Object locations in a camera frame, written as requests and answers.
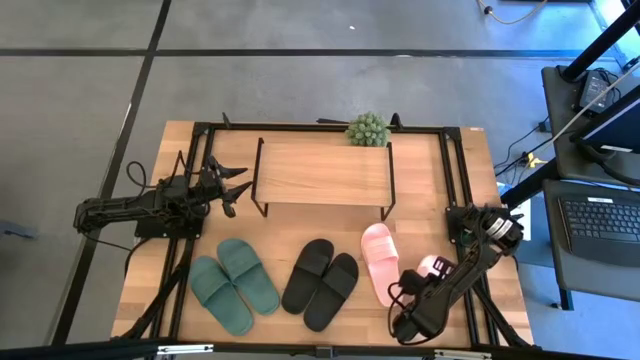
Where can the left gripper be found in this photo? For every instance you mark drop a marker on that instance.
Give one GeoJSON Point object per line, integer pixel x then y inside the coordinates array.
{"type": "Point", "coordinates": [214, 180]}

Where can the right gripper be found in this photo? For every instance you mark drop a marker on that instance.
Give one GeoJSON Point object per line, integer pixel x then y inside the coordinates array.
{"type": "Point", "coordinates": [416, 285]}

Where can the pink slide sandal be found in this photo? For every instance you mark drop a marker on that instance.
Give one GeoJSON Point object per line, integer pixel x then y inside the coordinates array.
{"type": "Point", "coordinates": [424, 265]}
{"type": "Point", "coordinates": [381, 260]}

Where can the green slide sandal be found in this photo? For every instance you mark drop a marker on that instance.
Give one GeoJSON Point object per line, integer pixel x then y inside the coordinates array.
{"type": "Point", "coordinates": [250, 275]}
{"type": "Point", "coordinates": [220, 297]}

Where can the black slide sandal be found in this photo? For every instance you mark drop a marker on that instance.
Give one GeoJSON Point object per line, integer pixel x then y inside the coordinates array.
{"type": "Point", "coordinates": [330, 295]}
{"type": "Point", "coordinates": [307, 275]}

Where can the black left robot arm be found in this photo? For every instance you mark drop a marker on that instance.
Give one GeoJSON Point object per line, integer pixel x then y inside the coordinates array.
{"type": "Point", "coordinates": [120, 206]}

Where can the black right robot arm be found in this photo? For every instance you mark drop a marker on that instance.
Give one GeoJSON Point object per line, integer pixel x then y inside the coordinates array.
{"type": "Point", "coordinates": [465, 270]}

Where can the white box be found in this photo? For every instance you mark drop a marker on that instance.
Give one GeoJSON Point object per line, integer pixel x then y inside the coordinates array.
{"type": "Point", "coordinates": [524, 220]}

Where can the yellow connector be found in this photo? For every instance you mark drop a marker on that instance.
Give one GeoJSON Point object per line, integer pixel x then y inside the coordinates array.
{"type": "Point", "coordinates": [534, 161]}

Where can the grey keyboard desk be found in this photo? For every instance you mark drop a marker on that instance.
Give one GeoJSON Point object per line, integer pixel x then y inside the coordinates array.
{"type": "Point", "coordinates": [590, 280]}

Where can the green artificial potted plant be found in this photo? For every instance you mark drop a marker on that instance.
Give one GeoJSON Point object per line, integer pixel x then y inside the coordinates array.
{"type": "Point", "coordinates": [368, 130]}

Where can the black keyboard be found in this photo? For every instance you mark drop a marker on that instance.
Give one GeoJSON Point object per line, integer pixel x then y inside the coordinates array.
{"type": "Point", "coordinates": [600, 220]}

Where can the grey side desk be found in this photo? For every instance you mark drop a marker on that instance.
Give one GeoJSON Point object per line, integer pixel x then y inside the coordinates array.
{"type": "Point", "coordinates": [565, 150]}

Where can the black monitor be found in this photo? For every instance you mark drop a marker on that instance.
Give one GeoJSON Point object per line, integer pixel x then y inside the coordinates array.
{"type": "Point", "coordinates": [615, 125]}

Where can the black overhead rig beam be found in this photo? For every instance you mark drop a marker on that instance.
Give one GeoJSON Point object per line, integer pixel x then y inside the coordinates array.
{"type": "Point", "coordinates": [75, 350]}

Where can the black power adapter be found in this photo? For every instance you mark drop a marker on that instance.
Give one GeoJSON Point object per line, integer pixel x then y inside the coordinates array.
{"type": "Point", "coordinates": [595, 90]}

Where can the thin white rod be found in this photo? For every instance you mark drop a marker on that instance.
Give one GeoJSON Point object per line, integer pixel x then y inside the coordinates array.
{"type": "Point", "coordinates": [625, 74]}

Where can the black metal table frame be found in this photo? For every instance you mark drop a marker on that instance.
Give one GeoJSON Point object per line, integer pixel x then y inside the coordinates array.
{"type": "Point", "coordinates": [280, 127]}

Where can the silver beam bracket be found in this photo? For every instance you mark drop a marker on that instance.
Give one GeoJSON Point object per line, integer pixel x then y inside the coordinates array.
{"type": "Point", "coordinates": [185, 349]}
{"type": "Point", "coordinates": [462, 355]}

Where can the wooden shelf with black frame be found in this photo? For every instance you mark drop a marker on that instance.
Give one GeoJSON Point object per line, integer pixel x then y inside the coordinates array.
{"type": "Point", "coordinates": [325, 172]}

